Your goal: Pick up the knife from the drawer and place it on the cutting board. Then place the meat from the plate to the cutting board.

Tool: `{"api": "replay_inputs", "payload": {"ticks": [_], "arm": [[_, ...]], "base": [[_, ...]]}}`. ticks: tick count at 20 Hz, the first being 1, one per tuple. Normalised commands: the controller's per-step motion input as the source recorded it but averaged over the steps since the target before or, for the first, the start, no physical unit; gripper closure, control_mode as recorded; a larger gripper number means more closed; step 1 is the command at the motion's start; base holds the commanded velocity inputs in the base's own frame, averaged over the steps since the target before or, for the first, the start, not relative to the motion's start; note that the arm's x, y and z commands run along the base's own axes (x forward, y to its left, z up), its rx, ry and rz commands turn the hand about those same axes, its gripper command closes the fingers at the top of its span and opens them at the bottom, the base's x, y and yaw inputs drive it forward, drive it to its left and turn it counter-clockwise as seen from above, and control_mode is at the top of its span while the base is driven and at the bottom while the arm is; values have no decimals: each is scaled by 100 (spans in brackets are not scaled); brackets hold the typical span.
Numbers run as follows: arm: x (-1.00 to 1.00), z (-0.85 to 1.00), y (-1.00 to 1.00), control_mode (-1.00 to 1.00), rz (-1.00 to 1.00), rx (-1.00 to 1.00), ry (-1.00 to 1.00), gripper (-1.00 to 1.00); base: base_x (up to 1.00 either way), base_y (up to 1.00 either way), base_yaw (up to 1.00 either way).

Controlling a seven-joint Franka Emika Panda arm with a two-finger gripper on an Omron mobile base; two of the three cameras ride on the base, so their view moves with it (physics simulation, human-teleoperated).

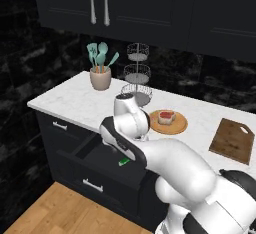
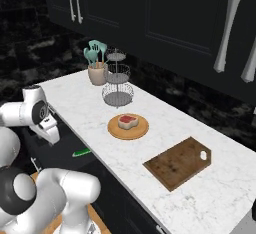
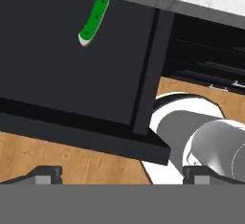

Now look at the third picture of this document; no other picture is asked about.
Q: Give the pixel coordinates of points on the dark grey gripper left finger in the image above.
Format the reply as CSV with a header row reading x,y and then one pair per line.
x,y
48,173

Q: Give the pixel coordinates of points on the black open drawer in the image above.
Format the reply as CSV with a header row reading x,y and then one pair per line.
x,y
63,62

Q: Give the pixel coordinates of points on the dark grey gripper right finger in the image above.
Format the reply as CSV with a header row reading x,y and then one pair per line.
x,y
197,173

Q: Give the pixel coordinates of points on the white and grey round thing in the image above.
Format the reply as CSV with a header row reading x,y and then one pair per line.
x,y
178,122

